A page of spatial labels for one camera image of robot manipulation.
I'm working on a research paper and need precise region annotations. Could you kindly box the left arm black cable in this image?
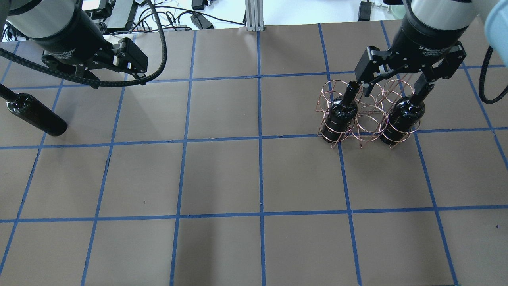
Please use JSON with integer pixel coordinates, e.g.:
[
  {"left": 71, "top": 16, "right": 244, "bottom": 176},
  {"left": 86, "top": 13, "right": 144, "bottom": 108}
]
[{"left": 0, "top": 0, "right": 168, "bottom": 89}]

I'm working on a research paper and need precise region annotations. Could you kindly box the dark bottle in basket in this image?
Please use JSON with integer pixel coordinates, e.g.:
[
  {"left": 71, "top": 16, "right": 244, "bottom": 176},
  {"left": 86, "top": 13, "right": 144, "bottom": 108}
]
[
  {"left": 320, "top": 80, "right": 360, "bottom": 145},
  {"left": 379, "top": 94, "right": 426, "bottom": 145}
]

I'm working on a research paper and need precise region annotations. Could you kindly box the dark bottle in basket right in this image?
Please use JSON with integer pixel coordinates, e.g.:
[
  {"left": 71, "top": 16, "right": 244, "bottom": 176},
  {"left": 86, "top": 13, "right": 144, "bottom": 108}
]
[{"left": 379, "top": 94, "right": 426, "bottom": 145}]

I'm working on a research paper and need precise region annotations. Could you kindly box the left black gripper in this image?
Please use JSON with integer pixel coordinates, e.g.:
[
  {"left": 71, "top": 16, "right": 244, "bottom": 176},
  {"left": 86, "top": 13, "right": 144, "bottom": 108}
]
[{"left": 29, "top": 9, "right": 148, "bottom": 79}]

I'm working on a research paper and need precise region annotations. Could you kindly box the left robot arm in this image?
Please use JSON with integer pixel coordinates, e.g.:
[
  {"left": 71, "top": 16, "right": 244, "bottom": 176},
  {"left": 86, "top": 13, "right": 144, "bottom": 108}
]
[{"left": 7, "top": 0, "right": 148, "bottom": 80}]

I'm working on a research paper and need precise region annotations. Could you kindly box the copper wire wine basket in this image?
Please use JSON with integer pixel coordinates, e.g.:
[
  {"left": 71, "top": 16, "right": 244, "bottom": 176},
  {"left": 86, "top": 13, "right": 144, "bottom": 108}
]
[{"left": 316, "top": 79, "right": 420, "bottom": 147}]

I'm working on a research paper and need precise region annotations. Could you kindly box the aluminium frame post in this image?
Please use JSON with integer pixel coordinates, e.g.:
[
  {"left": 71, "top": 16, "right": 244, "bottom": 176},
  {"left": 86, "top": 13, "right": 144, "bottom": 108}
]
[{"left": 245, "top": 0, "right": 265, "bottom": 31}]

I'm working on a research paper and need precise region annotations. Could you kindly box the dark wine bottle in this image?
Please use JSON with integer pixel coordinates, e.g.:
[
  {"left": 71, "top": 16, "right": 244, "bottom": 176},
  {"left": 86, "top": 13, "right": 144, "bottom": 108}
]
[{"left": 0, "top": 84, "right": 68, "bottom": 137}]

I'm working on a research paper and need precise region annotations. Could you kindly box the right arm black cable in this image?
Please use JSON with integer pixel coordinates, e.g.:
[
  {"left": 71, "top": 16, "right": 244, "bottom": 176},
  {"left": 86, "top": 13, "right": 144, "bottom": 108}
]
[{"left": 478, "top": 46, "right": 508, "bottom": 104}]

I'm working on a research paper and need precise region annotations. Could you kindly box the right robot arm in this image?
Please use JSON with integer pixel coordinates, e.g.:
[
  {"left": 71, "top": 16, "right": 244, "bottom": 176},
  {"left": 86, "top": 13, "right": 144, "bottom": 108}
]
[{"left": 354, "top": 0, "right": 507, "bottom": 96}]

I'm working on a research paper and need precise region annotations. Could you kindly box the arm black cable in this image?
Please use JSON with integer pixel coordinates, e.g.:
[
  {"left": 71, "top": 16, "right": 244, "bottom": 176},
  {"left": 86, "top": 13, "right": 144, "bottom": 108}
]
[
  {"left": 478, "top": 46, "right": 508, "bottom": 104},
  {"left": 0, "top": 0, "right": 168, "bottom": 89}
]

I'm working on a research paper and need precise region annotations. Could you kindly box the dark bottle in basket left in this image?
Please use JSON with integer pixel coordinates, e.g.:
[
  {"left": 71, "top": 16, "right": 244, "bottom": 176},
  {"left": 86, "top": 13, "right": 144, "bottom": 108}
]
[{"left": 320, "top": 80, "right": 360, "bottom": 145}]

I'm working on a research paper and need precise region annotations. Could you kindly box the black power adapter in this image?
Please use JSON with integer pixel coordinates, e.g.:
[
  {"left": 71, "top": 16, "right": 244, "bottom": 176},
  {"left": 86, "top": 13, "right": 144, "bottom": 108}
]
[{"left": 190, "top": 14, "right": 214, "bottom": 30}]

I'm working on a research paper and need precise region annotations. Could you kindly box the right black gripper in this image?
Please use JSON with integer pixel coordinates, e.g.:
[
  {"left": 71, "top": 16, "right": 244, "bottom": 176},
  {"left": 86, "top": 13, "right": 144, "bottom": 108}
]
[{"left": 354, "top": 16, "right": 466, "bottom": 100}]

